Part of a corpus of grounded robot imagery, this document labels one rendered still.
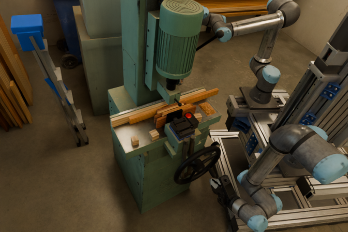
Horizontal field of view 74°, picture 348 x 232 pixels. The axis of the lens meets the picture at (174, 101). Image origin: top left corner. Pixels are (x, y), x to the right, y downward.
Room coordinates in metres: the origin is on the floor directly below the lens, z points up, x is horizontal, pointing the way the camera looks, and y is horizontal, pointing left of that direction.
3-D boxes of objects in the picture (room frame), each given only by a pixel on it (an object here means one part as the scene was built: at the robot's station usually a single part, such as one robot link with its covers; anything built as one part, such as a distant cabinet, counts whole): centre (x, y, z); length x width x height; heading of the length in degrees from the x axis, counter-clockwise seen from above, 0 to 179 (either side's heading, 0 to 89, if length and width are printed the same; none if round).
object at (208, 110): (0.99, -0.20, 0.91); 0.10 x 0.07 x 0.02; 37
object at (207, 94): (0.97, -0.02, 0.92); 0.60 x 0.02 x 0.04; 127
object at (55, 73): (1.24, 0.89, 0.58); 0.27 x 0.25 x 1.16; 120
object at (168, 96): (0.94, 0.04, 1.03); 0.14 x 0.07 x 0.09; 37
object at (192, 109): (0.86, -0.03, 0.93); 0.25 x 0.01 x 0.07; 127
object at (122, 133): (0.83, -0.02, 0.87); 0.61 x 0.30 x 0.06; 127
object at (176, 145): (0.76, -0.07, 0.92); 0.15 x 0.13 x 0.09; 127
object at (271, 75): (1.30, -0.59, 0.98); 0.13 x 0.12 x 0.14; 16
